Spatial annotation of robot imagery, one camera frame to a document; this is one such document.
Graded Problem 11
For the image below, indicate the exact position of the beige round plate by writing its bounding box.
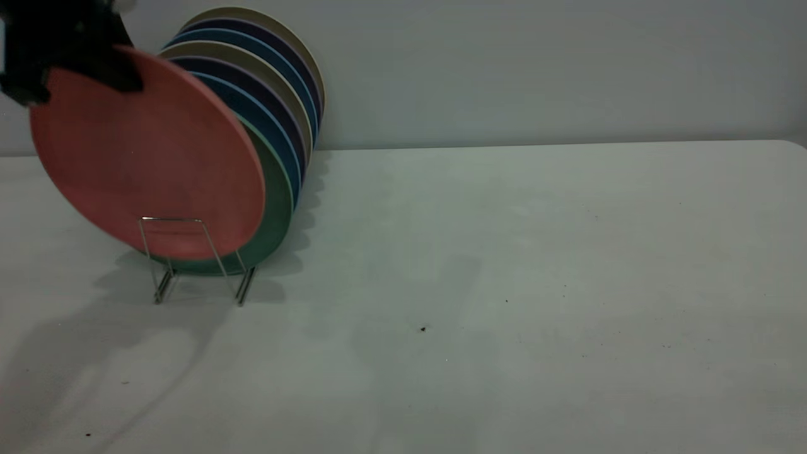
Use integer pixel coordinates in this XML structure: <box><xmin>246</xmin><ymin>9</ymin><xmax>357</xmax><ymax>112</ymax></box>
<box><xmin>180</xmin><ymin>6</ymin><xmax>327</xmax><ymax>115</ymax></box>
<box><xmin>158</xmin><ymin>40</ymin><xmax>314</xmax><ymax>166</ymax></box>

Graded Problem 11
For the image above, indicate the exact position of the green round plate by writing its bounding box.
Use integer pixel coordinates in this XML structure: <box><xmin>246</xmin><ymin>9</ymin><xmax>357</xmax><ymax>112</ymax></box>
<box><xmin>148</xmin><ymin>113</ymin><xmax>295</xmax><ymax>276</ymax></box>

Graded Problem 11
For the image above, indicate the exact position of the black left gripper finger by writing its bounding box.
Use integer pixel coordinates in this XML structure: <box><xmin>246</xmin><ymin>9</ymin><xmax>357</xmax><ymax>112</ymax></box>
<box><xmin>81</xmin><ymin>45</ymin><xmax>144</xmax><ymax>95</ymax></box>
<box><xmin>0</xmin><ymin>79</ymin><xmax>52</xmax><ymax>107</ymax></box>

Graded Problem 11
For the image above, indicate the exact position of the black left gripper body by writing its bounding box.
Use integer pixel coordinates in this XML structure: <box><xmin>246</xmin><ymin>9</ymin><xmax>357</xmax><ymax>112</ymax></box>
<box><xmin>0</xmin><ymin>0</ymin><xmax>134</xmax><ymax>89</ymax></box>

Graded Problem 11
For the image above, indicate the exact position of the blue round plate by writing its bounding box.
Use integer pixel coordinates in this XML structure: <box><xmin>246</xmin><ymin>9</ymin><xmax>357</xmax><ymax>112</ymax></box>
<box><xmin>189</xmin><ymin>71</ymin><xmax>305</xmax><ymax>209</ymax></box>
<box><xmin>163</xmin><ymin>28</ymin><xmax>320</xmax><ymax>147</ymax></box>

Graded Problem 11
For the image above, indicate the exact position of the pink round plate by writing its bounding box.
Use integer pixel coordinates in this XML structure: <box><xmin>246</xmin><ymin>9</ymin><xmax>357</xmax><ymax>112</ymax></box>
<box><xmin>28</xmin><ymin>45</ymin><xmax>267</xmax><ymax>260</ymax></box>

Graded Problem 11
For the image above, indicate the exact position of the metal wire plate rack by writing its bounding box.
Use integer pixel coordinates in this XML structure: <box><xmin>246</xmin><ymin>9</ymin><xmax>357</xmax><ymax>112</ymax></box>
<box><xmin>139</xmin><ymin>216</ymin><xmax>256</xmax><ymax>306</ymax></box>

